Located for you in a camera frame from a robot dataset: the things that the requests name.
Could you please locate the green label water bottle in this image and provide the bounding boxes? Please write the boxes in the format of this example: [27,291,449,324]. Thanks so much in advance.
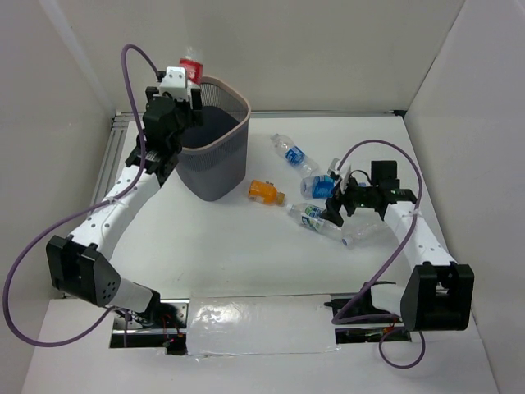
[286,203,345,244]

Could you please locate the red label water bottle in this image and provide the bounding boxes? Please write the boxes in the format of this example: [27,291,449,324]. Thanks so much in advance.
[179,46,203,87]

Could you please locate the small orange juice bottle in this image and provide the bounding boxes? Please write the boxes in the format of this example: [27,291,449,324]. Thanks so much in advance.
[248,180,285,205]

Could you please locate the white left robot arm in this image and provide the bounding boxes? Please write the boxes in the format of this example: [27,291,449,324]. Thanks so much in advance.
[46,86,203,328]

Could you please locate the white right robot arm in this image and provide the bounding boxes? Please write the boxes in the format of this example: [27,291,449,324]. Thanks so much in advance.
[322,158,474,331]

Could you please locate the grey mesh waste bin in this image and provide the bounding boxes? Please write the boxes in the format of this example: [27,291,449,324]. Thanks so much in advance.
[176,76,251,202]

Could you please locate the blue label bottle blue cap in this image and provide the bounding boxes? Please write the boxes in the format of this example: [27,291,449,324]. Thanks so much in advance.
[299,175,335,199]

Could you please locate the clear bottle white cap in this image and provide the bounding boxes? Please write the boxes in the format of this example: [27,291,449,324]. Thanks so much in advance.
[341,222,389,248]

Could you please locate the blue label bottle upper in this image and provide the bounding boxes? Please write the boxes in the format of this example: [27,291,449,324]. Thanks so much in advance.
[271,134,318,177]

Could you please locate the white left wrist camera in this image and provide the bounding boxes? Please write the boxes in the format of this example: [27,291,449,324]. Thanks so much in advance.
[158,66,189,101]

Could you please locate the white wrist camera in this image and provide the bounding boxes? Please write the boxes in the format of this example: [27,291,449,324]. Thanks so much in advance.
[327,158,352,193]
[158,66,189,101]

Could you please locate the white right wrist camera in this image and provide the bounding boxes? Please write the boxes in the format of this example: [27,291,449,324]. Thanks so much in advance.
[327,158,352,193]

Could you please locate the aluminium frame rail left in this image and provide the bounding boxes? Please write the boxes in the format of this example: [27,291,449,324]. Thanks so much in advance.
[89,112,137,206]

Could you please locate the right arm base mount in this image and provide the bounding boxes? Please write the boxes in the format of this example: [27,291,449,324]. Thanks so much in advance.
[335,294,411,345]

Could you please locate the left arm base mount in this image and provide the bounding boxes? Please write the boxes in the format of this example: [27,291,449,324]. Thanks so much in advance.
[109,299,190,355]

